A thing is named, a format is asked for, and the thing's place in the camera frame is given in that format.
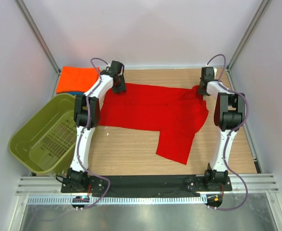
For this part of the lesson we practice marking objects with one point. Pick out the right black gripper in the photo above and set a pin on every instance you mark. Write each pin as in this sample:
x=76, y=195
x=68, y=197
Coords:
x=201, y=92

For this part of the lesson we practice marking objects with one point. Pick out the blue folded t shirt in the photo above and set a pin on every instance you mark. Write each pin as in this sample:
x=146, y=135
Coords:
x=75, y=92

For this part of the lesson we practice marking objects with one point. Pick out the orange folded t shirt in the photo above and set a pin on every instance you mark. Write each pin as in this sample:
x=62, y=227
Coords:
x=75, y=79

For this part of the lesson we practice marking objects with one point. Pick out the olive green plastic basket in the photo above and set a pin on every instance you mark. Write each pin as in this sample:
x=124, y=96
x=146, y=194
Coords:
x=46, y=143

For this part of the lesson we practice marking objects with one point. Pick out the red t shirt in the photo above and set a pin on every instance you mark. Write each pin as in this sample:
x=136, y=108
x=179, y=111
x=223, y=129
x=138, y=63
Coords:
x=176, y=113

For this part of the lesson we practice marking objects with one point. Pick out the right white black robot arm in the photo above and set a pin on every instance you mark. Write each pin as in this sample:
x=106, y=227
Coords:
x=229, y=115

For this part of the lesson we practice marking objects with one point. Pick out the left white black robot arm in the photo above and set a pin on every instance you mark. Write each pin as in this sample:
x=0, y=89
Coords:
x=86, y=117

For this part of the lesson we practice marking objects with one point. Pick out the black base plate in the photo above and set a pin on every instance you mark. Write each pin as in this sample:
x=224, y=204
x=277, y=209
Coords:
x=145, y=186

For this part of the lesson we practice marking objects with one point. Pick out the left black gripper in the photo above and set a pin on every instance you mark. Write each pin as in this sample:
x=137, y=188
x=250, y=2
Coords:
x=122, y=88

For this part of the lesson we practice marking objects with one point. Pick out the slotted cable duct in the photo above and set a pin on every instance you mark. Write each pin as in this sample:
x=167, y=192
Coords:
x=80, y=200

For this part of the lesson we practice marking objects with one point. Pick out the aluminium frame rail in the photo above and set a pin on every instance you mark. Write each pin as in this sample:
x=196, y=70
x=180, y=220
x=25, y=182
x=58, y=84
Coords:
x=256, y=183

